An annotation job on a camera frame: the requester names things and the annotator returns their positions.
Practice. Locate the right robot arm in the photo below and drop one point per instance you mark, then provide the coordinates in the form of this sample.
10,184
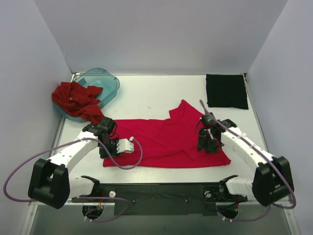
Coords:
272,179

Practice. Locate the folded black t shirt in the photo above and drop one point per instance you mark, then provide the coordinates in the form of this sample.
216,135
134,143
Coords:
226,91

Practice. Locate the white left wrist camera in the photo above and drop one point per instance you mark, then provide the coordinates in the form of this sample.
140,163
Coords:
124,146

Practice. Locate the dark red t shirt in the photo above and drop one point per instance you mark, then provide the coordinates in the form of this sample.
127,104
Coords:
78,101

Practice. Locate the bright pink-red t shirt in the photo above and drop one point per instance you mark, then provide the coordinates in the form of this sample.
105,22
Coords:
169,143

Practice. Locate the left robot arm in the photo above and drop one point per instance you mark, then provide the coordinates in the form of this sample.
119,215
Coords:
50,183

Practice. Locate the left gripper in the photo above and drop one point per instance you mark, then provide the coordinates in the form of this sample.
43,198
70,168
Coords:
109,150

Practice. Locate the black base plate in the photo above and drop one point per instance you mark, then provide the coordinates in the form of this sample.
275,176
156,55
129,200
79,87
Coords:
166,199

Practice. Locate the blue plastic tub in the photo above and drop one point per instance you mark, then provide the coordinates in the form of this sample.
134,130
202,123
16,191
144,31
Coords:
96,77

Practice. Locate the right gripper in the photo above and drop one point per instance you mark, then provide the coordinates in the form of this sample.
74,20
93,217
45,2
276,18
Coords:
206,143

